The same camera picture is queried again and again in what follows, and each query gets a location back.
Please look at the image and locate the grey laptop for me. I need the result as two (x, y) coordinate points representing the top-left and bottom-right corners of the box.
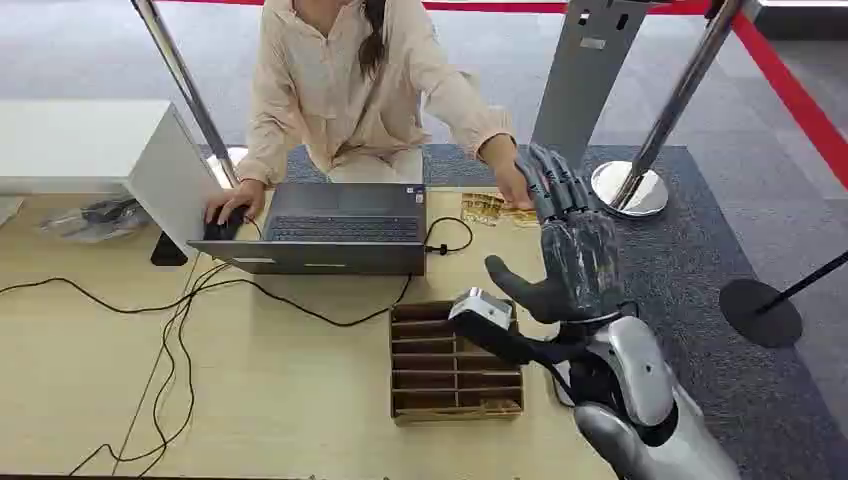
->
(187, 182), (429, 277)

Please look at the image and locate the black computer mouse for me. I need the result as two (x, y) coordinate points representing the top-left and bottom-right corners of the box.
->
(202, 203), (250, 242)

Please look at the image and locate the looping black cable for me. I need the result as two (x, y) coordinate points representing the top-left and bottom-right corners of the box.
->
(66, 261), (230, 478)

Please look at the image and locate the grey kiosk pillar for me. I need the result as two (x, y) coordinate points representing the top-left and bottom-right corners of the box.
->
(529, 0), (670, 171)

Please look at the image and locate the wooden card box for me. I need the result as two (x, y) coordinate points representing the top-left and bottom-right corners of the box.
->
(389, 299), (526, 425)

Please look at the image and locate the black laptop plug cable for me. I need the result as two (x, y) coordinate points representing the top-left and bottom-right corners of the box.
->
(422, 215), (475, 257)

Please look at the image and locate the red barrier belt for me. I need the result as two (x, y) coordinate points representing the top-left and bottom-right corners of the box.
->
(730, 11), (848, 191)

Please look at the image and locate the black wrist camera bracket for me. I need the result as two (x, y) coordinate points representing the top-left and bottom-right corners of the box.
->
(449, 309), (584, 367)

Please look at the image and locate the person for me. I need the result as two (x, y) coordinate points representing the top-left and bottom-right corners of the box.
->
(203, 0), (538, 227)

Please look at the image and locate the chrome stanchion post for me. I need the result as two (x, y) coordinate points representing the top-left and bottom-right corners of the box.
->
(589, 0), (747, 219)
(129, 0), (250, 190)

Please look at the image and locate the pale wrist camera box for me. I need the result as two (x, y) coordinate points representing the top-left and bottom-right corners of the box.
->
(448, 286), (517, 333)

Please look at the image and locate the person's right hand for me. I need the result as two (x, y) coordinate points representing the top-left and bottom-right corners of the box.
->
(203, 178), (268, 227)

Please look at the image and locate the clear plastic bag with parts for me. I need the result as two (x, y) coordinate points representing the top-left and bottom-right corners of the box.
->
(39, 197), (150, 244)

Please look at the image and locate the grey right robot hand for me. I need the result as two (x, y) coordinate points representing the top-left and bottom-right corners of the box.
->
(484, 143), (629, 326)

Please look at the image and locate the person's left hand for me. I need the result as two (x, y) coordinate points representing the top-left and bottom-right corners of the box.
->
(478, 134), (537, 212)

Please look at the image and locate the long black cable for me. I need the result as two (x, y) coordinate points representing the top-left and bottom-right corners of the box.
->
(0, 261), (415, 329)

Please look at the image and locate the black round base stand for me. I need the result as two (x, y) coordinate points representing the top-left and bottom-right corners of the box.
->
(718, 250), (848, 350)

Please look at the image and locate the black stand foot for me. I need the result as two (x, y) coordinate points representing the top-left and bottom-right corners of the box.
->
(149, 230), (189, 268)

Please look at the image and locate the white desktop box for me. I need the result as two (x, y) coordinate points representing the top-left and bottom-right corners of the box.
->
(0, 99), (223, 256)

